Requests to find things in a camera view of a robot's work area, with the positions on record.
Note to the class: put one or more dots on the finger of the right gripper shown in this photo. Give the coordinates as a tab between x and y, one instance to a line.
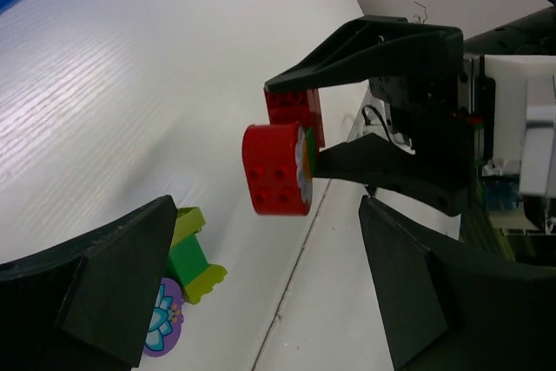
373	161
370	47

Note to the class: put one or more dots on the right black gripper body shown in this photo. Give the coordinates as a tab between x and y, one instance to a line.
449	120

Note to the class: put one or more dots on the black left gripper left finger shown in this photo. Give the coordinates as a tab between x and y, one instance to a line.
86	304

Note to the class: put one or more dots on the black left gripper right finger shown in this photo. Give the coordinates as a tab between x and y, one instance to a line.
448	306

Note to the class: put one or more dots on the red crown lego piece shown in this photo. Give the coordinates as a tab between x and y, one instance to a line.
303	106

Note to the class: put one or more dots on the red flower lego brick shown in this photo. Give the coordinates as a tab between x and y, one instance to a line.
277	166

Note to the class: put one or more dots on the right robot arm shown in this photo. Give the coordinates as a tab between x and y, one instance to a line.
351	111

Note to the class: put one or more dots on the purple paw lego brick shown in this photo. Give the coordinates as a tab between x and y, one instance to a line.
166	321

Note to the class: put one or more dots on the lime green lego stack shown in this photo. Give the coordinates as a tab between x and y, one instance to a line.
187	264

